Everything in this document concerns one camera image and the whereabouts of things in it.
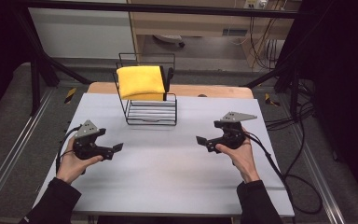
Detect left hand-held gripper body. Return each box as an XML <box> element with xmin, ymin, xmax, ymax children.
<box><xmin>73</xmin><ymin>119</ymin><xmax>116</xmax><ymax>161</ymax></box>

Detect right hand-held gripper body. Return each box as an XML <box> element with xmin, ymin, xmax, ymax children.
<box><xmin>207</xmin><ymin>111</ymin><xmax>258</xmax><ymax>154</ymax></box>

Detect black wire rack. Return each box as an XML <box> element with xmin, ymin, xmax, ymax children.
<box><xmin>112</xmin><ymin>51</ymin><xmax>178</xmax><ymax>127</ymax></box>

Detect yellow cloth with black trim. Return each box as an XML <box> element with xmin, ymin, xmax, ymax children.
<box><xmin>116</xmin><ymin>64</ymin><xmax>174</xmax><ymax>103</ymax></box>

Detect person's left hand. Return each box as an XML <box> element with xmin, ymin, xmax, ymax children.
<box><xmin>55</xmin><ymin>136</ymin><xmax>104</xmax><ymax>186</ymax></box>

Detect person's right hand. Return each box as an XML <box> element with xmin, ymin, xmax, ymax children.
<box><xmin>214</xmin><ymin>128</ymin><xmax>261</xmax><ymax>185</ymax></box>

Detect wooden table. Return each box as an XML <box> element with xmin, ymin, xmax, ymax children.
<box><xmin>87</xmin><ymin>81</ymin><xmax>255</xmax><ymax>100</ymax></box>

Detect white table mat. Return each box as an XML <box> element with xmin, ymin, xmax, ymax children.
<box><xmin>32</xmin><ymin>92</ymin><xmax>296</xmax><ymax>217</ymax></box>

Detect white chair base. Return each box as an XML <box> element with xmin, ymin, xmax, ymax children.
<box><xmin>153</xmin><ymin>34</ymin><xmax>186</xmax><ymax>49</ymax></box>

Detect white cabinet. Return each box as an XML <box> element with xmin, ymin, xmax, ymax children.
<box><xmin>27</xmin><ymin>7</ymin><xmax>137</xmax><ymax>60</ymax></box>

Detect light wooden desk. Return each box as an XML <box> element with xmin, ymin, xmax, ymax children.
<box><xmin>127</xmin><ymin>0</ymin><xmax>303</xmax><ymax>63</ymax></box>

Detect white power strip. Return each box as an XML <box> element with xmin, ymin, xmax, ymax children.
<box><xmin>243</xmin><ymin>0</ymin><xmax>269</xmax><ymax>10</ymax></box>

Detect left hand-held gripper cable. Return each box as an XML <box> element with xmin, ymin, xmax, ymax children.
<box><xmin>54</xmin><ymin>125</ymin><xmax>82</xmax><ymax>175</ymax></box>

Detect hand-held gripper cable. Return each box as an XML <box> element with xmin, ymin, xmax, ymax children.
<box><xmin>54</xmin><ymin>125</ymin><xmax>82</xmax><ymax>175</ymax></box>
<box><xmin>243</xmin><ymin>130</ymin><xmax>324</xmax><ymax>216</ymax></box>

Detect right hand-held gripper cable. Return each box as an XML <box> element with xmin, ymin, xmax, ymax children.
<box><xmin>243</xmin><ymin>130</ymin><xmax>324</xmax><ymax>216</ymax></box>

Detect black floor cables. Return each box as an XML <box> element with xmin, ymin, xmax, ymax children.
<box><xmin>264</xmin><ymin>78</ymin><xmax>317</xmax><ymax>132</ymax></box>

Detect aluminium rail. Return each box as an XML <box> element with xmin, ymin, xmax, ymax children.
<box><xmin>0</xmin><ymin>88</ymin><xmax>56</xmax><ymax>216</ymax></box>
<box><xmin>292</xmin><ymin>124</ymin><xmax>347</xmax><ymax>224</ymax></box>

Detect black metal frame leg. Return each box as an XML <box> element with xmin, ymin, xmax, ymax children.
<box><xmin>244</xmin><ymin>18</ymin><xmax>313</xmax><ymax>122</ymax></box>
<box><xmin>12</xmin><ymin>8</ymin><xmax>91</xmax><ymax>117</ymax></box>

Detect bundle of hanging cables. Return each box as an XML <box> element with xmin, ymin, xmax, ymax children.
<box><xmin>247</xmin><ymin>15</ymin><xmax>289</xmax><ymax>71</ymax></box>

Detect black metal frame bar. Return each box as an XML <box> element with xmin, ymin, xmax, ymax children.
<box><xmin>12</xmin><ymin>0</ymin><xmax>312</xmax><ymax>20</ymax></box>

